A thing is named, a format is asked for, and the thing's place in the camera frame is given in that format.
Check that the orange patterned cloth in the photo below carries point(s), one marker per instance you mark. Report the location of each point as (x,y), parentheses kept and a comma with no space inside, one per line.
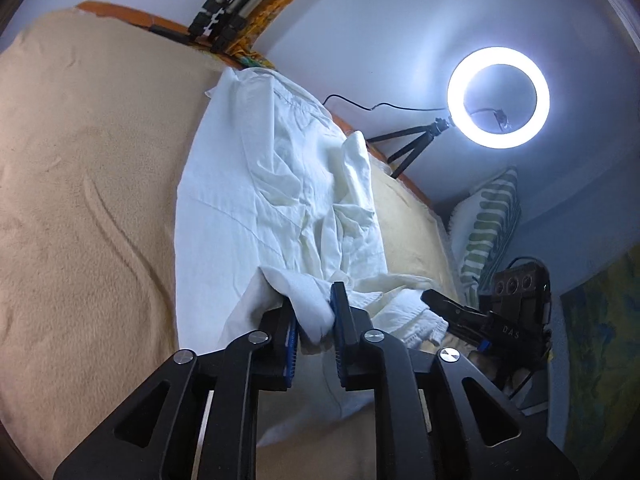
(280,10)

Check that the beige blanket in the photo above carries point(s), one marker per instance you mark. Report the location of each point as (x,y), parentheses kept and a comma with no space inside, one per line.
(90,200)

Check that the green striped white pillow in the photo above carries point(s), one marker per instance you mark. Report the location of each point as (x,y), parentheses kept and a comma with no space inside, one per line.
(487,230)

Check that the white shirt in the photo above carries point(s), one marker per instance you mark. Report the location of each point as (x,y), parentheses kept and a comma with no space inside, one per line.
(260,185)

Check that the folded grey black tripod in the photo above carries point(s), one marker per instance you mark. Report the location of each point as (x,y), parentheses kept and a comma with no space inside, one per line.
(220,20)

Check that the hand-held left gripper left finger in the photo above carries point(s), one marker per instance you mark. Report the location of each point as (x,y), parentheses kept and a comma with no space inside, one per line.
(291,342)

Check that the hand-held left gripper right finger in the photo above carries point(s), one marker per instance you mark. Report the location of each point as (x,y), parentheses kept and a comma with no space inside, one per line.
(339,335)

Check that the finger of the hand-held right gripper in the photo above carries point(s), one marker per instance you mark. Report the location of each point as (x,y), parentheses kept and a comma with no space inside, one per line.
(467,334)
(452,310)

